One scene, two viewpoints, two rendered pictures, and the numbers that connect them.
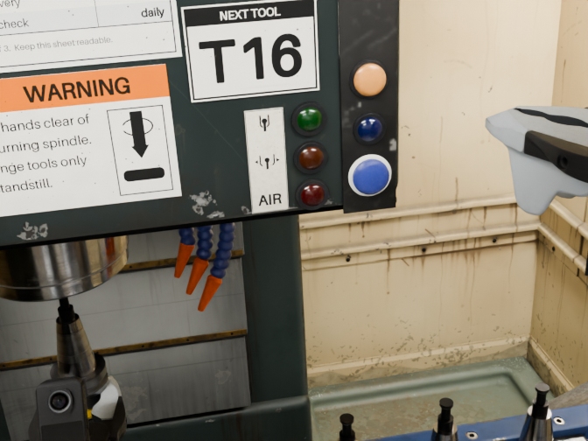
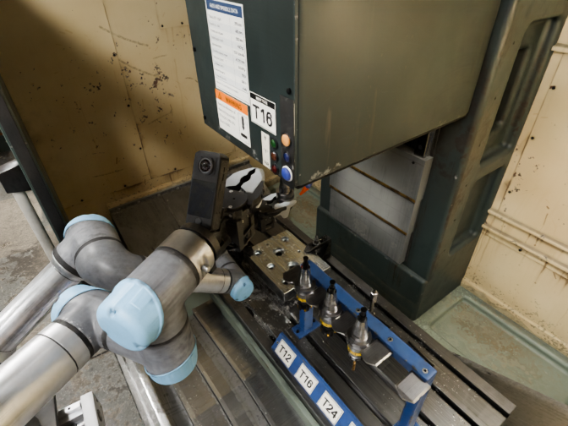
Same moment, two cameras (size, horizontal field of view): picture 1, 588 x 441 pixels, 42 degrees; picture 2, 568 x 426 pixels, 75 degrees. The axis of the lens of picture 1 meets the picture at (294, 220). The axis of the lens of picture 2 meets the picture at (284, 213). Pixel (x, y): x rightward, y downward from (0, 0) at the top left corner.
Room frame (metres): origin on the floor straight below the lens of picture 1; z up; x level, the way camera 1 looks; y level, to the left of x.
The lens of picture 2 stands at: (0.26, -0.68, 2.05)
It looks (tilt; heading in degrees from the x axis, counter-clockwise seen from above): 37 degrees down; 63
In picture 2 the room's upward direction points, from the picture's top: 1 degrees counter-clockwise
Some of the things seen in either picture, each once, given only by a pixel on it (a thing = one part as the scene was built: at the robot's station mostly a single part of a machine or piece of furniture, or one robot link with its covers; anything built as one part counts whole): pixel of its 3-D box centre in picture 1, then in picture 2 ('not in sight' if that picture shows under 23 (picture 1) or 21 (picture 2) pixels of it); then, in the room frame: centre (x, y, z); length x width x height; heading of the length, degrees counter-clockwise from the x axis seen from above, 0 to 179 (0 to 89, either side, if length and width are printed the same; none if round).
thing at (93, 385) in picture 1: (79, 376); (285, 193); (0.74, 0.26, 1.33); 0.06 x 0.06 x 0.03
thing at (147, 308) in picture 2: not in sight; (150, 299); (0.25, -0.33, 1.68); 0.11 x 0.08 x 0.09; 39
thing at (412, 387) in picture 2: not in sight; (411, 388); (0.71, -0.42, 1.21); 0.07 x 0.05 x 0.01; 9
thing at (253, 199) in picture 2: not in sight; (247, 196); (0.43, -0.21, 1.70); 0.09 x 0.05 x 0.02; 39
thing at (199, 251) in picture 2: not in sight; (188, 257); (0.31, -0.28, 1.69); 0.08 x 0.05 x 0.08; 129
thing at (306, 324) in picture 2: not in sight; (306, 301); (0.69, 0.02, 1.05); 0.10 x 0.05 x 0.30; 9
